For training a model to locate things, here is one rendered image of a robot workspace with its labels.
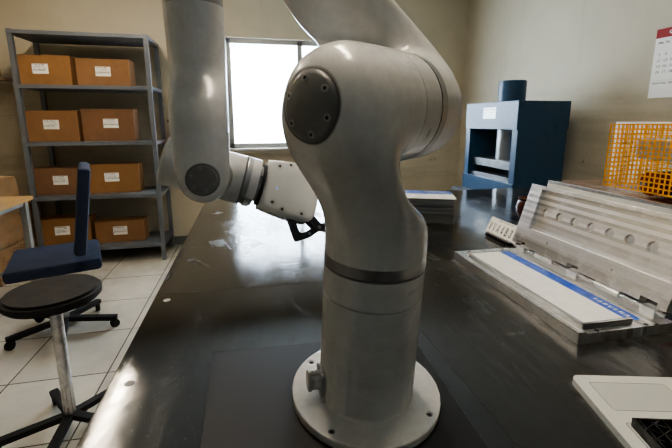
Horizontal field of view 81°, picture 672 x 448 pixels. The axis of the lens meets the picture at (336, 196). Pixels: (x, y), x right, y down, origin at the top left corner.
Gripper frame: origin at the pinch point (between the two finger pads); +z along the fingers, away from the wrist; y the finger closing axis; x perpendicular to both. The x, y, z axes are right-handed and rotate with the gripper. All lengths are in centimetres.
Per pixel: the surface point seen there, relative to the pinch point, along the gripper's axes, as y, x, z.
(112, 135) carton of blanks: 114, 306, -117
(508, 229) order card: 16, 29, 67
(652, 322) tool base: -12, -17, 57
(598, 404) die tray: -26.3, -24.3, 32.1
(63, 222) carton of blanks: 36, 347, -139
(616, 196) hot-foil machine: 21, -2, 73
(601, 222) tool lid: 10, -7, 60
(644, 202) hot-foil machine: 17, -8, 73
